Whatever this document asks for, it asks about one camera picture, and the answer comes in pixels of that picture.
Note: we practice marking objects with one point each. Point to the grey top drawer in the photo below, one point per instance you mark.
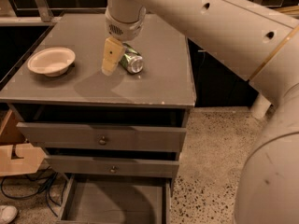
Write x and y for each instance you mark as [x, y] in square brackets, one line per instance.
[86, 136]

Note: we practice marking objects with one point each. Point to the brass top drawer knob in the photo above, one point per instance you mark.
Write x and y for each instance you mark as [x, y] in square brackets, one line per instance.
[102, 141]

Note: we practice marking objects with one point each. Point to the white diagonal pole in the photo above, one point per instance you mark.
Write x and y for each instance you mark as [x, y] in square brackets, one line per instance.
[259, 107]

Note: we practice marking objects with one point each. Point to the brass drawer knob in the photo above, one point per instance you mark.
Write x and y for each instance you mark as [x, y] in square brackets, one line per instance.
[113, 169]
[102, 141]

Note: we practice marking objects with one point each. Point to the white sneaker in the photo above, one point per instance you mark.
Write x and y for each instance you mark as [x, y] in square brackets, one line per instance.
[7, 214]

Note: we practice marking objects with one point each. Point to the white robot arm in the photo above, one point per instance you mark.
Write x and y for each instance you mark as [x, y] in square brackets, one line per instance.
[261, 46]

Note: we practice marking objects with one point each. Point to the green soda can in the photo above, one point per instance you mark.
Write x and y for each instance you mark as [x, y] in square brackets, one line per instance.
[132, 61]

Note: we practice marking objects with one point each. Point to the grey drawer cabinet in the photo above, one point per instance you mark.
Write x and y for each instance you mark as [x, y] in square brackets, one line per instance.
[162, 95]

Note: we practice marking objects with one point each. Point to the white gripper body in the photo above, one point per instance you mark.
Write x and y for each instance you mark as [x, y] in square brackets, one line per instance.
[123, 30]

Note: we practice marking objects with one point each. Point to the grey bottom drawer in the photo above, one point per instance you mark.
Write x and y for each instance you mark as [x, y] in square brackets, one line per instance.
[103, 199]

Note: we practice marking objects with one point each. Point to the white paper bowl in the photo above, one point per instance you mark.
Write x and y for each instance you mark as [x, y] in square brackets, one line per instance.
[51, 62]

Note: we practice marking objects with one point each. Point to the grey drawer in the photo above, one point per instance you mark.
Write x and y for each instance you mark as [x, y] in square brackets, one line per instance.
[103, 199]
[101, 166]
[86, 136]

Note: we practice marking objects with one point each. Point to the brass middle drawer knob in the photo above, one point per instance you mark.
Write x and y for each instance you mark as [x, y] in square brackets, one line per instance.
[113, 169]

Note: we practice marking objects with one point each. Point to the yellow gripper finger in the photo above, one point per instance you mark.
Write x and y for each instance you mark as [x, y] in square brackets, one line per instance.
[113, 52]

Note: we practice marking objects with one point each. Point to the grey middle drawer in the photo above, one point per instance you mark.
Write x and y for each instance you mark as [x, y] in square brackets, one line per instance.
[101, 166]

